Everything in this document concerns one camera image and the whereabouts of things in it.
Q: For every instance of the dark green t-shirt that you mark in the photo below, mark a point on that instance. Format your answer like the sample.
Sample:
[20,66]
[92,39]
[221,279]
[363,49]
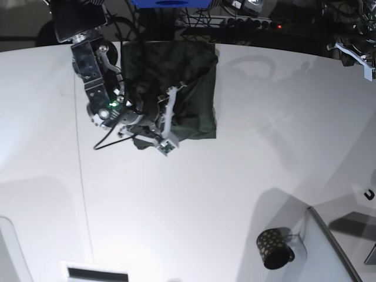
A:
[193,63]

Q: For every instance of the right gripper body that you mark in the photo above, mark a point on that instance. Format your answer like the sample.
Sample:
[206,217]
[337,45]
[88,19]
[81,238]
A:
[134,113]

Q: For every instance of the black mug with gold dots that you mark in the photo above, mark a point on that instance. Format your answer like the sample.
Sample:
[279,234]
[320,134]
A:
[273,249]

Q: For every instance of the blue box with oval hole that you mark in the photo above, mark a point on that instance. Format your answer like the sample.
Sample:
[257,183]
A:
[171,3]

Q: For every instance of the black power strip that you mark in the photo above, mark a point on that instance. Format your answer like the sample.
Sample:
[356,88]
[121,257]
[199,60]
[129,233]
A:
[207,21]

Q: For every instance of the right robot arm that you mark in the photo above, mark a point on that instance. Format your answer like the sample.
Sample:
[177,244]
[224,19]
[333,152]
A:
[95,59]

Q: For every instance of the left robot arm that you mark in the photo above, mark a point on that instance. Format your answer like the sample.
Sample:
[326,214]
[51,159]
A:
[350,17]

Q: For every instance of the white rounded panel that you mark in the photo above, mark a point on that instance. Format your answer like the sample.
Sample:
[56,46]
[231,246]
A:
[13,263]

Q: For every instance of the small black hook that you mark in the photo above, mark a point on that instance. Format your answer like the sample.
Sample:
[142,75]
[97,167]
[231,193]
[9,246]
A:
[369,194]

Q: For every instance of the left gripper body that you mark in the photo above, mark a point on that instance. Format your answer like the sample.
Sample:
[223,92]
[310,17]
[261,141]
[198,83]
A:
[362,44]

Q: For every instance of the grey metal side table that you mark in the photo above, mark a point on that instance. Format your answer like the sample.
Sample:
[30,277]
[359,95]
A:
[352,236]

